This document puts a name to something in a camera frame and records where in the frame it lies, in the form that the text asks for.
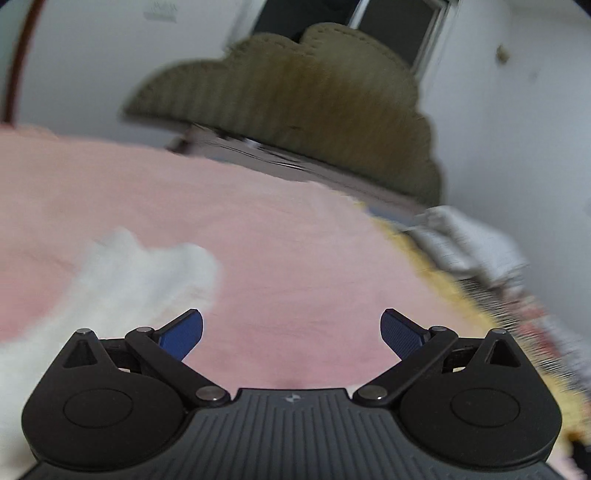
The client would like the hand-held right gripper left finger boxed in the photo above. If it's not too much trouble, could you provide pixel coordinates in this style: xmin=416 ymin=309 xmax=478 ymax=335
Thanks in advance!
xmin=62 ymin=309 xmax=231 ymax=408

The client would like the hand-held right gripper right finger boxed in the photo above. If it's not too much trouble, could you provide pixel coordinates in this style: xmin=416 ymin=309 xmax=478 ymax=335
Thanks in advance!
xmin=353 ymin=309 xmax=523 ymax=407

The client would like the white towel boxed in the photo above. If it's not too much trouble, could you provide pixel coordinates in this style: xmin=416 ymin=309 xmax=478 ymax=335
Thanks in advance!
xmin=0 ymin=226 xmax=223 ymax=469

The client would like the yellow blanket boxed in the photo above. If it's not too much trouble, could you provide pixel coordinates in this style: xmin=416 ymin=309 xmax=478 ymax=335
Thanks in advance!
xmin=369 ymin=216 xmax=591 ymax=464

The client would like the white crumpled cloth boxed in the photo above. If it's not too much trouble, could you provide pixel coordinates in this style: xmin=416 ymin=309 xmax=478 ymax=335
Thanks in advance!
xmin=410 ymin=205 xmax=531 ymax=283

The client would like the pink blanket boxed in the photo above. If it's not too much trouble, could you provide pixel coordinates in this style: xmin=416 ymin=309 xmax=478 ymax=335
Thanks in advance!
xmin=0 ymin=124 xmax=467 ymax=480

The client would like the patterned cloth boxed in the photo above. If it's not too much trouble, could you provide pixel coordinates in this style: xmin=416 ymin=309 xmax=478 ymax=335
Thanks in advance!
xmin=462 ymin=276 xmax=591 ymax=395

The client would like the olive padded headboard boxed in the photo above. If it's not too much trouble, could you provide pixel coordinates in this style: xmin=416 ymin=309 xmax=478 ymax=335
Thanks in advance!
xmin=121 ymin=23 xmax=447 ymax=207

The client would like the dark window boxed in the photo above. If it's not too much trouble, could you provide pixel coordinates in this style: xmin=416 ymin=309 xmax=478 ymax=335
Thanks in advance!
xmin=252 ymin=0 xmax=452 ymax=71

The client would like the brown wooden door frame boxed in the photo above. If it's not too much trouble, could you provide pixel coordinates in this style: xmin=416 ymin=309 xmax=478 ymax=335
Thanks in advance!
xmin=1 ymin=0 xmax=48 ymax=125

